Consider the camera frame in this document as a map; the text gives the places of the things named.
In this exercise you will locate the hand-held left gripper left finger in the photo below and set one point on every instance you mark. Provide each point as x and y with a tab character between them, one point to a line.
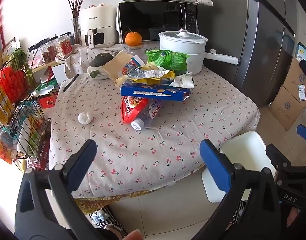
81	166

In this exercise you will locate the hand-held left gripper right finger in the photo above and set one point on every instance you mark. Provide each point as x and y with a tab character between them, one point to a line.
215	167

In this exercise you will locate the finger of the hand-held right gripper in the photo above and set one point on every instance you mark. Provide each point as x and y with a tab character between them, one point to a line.
280	156
305	133

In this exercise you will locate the white trash bin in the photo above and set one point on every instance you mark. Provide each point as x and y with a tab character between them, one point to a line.
243	147

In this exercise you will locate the green snack bag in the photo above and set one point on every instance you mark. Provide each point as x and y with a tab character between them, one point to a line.
168	60

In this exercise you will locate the person's left hand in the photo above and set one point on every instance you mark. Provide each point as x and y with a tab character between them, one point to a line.
133	235

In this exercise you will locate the plain cardboard box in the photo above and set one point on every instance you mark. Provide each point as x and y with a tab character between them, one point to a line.
287	107

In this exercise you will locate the red flat box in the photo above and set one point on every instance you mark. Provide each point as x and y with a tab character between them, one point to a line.
39	158

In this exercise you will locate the crumpled white tissue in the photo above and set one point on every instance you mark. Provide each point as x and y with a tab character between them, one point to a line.
84	118

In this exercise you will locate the person's striped slipper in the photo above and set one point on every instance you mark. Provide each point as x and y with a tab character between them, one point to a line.
105	218
236	212

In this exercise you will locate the cardboard box with white label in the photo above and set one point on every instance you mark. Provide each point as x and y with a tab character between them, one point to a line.
299	77

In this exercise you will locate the cherry print tablecloth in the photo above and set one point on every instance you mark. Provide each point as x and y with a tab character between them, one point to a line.
143	160

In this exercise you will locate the red gift box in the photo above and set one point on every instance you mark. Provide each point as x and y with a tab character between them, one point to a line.
47	102

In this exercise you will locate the red instant noodle bowl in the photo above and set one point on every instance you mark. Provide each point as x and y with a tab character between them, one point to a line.
129	110

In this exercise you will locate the blue and white box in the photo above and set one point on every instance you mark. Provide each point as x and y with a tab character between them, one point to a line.
302	51

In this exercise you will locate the clear plastic bottle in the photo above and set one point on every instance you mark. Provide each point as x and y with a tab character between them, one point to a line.
148	115

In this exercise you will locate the black pen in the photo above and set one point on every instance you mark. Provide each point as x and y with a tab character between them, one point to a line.
71	82

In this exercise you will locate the crumpled white wrapper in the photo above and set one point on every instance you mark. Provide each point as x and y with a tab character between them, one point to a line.
183	81

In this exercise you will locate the grey refrigerator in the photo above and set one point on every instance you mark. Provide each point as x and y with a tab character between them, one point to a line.
255	55

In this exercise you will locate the small green squash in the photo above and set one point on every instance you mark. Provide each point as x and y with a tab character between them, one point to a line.
93	74

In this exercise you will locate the white bowl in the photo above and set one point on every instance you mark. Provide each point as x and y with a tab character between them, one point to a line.
104	75

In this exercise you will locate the white paper box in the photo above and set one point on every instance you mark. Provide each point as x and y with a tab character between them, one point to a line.
59	73

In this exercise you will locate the blue biscuit box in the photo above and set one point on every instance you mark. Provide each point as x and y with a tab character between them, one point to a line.
153	90

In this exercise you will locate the brown paper envelope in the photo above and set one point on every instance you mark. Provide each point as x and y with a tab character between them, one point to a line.
115	65

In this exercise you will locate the yellow snack wrapper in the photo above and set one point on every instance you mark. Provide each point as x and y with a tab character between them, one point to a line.
153	80

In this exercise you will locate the silver foil wrapper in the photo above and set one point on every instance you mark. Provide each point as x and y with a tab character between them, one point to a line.
138	73

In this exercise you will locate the dark green pumpkin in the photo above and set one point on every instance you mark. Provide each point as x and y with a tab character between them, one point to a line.
100	58

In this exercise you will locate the red plastic bag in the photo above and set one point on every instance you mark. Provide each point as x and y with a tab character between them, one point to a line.
13	81

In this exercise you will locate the blue and white carton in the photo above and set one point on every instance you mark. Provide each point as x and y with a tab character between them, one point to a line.
136	63

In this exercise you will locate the dark glass jars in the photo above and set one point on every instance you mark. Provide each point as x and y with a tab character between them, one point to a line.
47	52

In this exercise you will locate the red label glass jar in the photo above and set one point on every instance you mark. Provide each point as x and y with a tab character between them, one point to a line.
64	46

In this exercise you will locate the white electric cooking pot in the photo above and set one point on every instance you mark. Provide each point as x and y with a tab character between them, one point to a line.
193	47

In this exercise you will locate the green leafy plant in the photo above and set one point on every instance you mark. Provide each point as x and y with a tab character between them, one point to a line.
20	57

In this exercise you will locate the glass vase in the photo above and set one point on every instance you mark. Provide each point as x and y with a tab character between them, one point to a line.
76	32

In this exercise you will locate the large orange tangerine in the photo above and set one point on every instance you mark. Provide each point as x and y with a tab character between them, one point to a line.
133	39

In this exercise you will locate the white air fryer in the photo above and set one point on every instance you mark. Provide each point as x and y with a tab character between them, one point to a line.
98	20

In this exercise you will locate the bundle of dry twigs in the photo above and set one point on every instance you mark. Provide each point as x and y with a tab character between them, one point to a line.
76	5

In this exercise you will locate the black microwave oven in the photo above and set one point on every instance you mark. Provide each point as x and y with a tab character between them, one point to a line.
153	17

